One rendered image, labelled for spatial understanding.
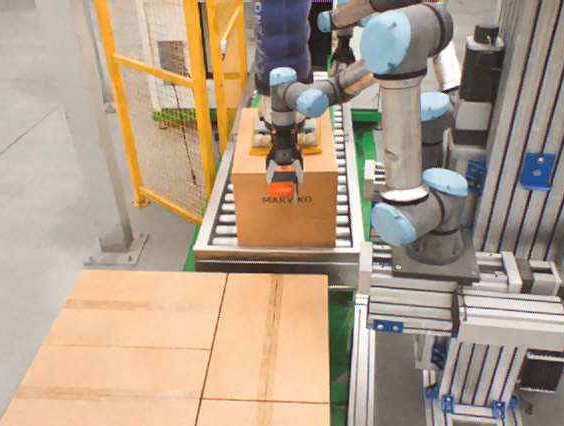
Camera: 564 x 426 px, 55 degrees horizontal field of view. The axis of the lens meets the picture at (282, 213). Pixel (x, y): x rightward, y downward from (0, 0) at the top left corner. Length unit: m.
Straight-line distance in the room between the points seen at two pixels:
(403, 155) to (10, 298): 2.46
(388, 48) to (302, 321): 1.13
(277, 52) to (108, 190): 1.40
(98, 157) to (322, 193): 1.34
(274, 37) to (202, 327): 1.07
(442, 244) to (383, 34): 0.58
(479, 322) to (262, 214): 0.99
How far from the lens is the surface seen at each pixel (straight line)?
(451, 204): 1.40
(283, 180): 1.68
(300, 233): 2.19
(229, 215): 2.52
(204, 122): 2.79
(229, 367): 1.87
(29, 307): 3.16
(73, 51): 2.78
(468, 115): 1.59
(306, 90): 1.48
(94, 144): 2.95
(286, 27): 2.04
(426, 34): 1.20
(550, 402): 2.38
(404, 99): 1.21
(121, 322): 2.09
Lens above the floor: 1.97
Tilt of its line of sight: 34 degrees down
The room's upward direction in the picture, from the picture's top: 2 degrees counter-clockwise
